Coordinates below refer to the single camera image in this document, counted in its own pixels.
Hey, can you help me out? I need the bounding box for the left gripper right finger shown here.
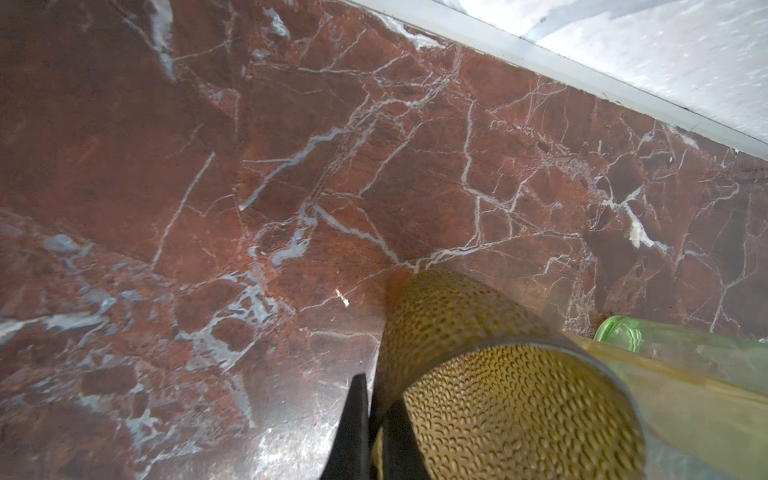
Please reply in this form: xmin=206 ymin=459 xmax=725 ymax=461
xmin=381 ymin=399 xmax=430 ymax=480

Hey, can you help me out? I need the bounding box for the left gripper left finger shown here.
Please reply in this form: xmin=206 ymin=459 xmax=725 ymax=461
xmin=320 ymin=373 xmax=370 ymax=480

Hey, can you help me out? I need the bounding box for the amber dotted glass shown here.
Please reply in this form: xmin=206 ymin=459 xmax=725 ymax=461
xmin=370 ymin=269 xmax=647 ymax=479

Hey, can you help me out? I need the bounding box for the tall yellow glass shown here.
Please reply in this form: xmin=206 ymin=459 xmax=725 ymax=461
xmin=570 ymin=334 xmax=767 ymax=479

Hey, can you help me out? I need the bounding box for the tall green glass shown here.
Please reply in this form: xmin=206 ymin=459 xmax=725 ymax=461
xmin=594 ymin=315 xmax=767 ymax=393

